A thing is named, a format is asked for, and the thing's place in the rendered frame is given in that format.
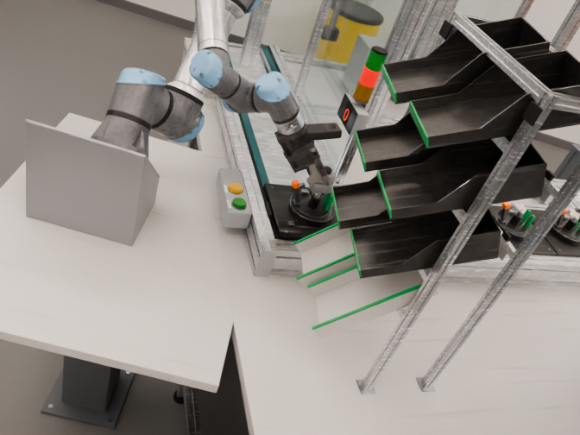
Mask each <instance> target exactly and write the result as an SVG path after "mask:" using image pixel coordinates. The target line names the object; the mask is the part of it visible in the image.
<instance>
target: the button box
mask: <svg viewBox="0 0 580 435"><path fill-rule="evenodd" d="M231 183H238V184H240V185H241V186H242V187H243V190H242V192H240V193H233V192H231V191H230V189H229V186H230V184H231ZM216 186H217V194H218V198H219V203H220V207H221V212H222V216H223V221H224V227H227V228H241V229H248V227H249V222H250V219H251V216H252V211H251V208H250V204H249V198H248V195H247V192H246V188H245V185H244V181H243V176H242V172H241V170H234V169H225V168H219V170H218V174H217V180H216ZM235 198H241V199H244V200H245V201H246V203H247V204H246V207H245V208H243V209H238V208H236V207H235V206H233V204H232V201H233V199H235Z"/></svg>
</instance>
